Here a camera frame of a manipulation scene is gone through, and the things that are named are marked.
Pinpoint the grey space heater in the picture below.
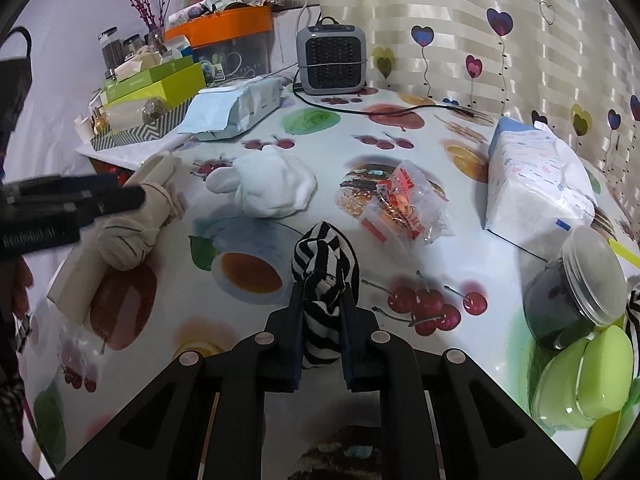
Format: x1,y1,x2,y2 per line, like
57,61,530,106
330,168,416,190
295,16,370,96

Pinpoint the dark jar with clear lid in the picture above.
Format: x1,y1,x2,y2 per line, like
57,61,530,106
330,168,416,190
522,226,628,351

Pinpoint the white blue tissue pack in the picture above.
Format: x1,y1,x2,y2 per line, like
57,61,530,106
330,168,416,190
482,116,598,261

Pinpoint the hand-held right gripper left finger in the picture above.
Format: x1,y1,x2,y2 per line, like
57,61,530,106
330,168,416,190
59,282,306,480

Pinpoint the clear plastic bottle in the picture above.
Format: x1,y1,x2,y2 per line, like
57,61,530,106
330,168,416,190
106,99,167,127

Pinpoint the light green jar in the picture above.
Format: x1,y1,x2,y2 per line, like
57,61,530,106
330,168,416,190
530,325,636,431

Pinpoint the tall glass jar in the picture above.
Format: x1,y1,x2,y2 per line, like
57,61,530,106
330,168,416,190
97,27,122,79

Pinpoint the clear orange snack packet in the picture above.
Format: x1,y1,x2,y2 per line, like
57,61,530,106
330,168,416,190
361,160,453,246

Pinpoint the chevron pattern box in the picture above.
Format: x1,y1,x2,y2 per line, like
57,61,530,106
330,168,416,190
90,97,193,153

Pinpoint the person's left forearm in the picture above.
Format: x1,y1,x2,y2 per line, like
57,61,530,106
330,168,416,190
0,257,35,451

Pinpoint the beige sock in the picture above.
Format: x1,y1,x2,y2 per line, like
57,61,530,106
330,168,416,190
97,152,188,272

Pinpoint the heart print curtain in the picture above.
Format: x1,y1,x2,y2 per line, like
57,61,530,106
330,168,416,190
317,0,640,241

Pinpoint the black white striped sock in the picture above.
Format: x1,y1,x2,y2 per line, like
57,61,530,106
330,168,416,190
291,220,362,371
624,280,640,378

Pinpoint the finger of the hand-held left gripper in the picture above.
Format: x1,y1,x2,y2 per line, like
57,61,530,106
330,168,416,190
6,186,147,233
6,174,119,196

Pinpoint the beige roll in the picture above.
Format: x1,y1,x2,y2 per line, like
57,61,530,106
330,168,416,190
46,240,108,324

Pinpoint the pale blue wipes pack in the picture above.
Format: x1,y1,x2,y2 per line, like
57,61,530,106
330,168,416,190
179,81,287,142

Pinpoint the pile of assorted packets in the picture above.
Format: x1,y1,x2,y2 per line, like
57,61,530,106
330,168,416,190
167,0,251,28

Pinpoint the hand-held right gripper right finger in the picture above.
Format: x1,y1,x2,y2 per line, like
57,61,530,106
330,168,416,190
340,285,583,480

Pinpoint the fruit print tablecloth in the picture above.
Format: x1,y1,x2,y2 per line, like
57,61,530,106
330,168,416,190
20,85,640,480

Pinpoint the lime cardboard box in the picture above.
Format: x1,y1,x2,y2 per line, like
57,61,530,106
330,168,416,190
102,65,207,111

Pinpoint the orange lidded storage box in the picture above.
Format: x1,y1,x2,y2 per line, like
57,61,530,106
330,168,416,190
164,4,275,83

